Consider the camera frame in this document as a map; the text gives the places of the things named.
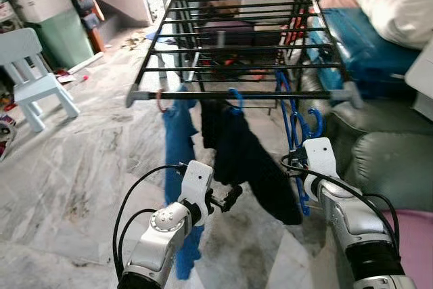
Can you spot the blue plastic hanger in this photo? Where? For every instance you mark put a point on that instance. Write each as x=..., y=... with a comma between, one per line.
x=239, y=96
x=295, y=133

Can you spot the pink hanger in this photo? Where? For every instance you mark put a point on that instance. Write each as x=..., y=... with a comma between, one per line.
x=160, y=103

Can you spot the navy garment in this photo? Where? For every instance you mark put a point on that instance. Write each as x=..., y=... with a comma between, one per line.
x=243, y=160

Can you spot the blue shirt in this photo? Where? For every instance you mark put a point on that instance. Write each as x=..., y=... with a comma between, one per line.
x=179, y=153

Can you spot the dark green leather sofa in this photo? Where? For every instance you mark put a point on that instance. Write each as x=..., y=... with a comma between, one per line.
x=392, y=160

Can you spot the black drying rack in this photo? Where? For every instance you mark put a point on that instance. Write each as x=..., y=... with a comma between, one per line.
x=189, y=95

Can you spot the blue suitcase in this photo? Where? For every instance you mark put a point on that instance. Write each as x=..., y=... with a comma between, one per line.
x=365, y=52

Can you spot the pink sheet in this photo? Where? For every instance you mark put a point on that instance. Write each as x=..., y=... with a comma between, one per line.
x=413, y=255

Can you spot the purple box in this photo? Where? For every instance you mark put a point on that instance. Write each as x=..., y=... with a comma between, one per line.
x=226, y=33

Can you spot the white plastic drawer unit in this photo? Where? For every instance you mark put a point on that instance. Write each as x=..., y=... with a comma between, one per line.
x=421, y=79

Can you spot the white tube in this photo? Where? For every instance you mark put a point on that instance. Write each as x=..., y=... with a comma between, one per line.
x=81, y=65

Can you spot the white pillow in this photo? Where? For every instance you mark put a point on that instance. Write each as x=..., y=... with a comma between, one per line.
x=399, y=5

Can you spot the light blue kids chair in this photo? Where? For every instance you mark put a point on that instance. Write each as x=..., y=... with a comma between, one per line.
x=40, y=86

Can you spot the colourful toy car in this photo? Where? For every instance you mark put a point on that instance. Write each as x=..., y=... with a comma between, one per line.
x=5, y=140

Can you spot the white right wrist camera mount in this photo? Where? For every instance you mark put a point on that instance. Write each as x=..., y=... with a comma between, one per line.
x=321, y=159

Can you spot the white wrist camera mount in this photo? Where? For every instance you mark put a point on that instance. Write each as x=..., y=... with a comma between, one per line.
x=321, y=159
x=196, y=182

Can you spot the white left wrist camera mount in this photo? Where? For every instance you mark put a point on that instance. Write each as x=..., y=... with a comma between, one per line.
x=196, y=182

